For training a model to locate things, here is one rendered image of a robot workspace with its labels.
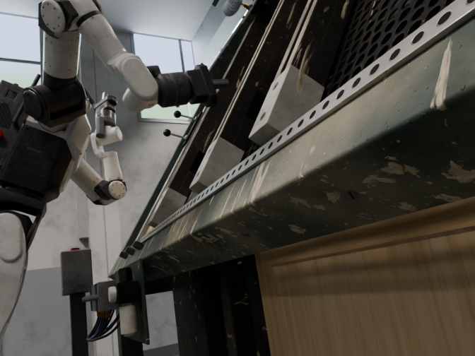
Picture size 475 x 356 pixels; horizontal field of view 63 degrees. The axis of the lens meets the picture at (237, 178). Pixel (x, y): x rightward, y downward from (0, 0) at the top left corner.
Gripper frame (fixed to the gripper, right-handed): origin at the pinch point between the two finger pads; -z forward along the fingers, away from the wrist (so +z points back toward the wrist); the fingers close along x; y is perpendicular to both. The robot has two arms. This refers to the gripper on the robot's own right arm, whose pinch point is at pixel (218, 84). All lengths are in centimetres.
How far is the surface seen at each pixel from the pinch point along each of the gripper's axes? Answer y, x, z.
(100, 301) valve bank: 43, -47, 41
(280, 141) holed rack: -49, -33, 24
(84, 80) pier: 334, 186, -38
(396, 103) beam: -69, -37, 27
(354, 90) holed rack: -63, -33, 24
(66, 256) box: 90, -26, 44
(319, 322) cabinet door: -21, -64, 9
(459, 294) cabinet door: -53, -60, 8
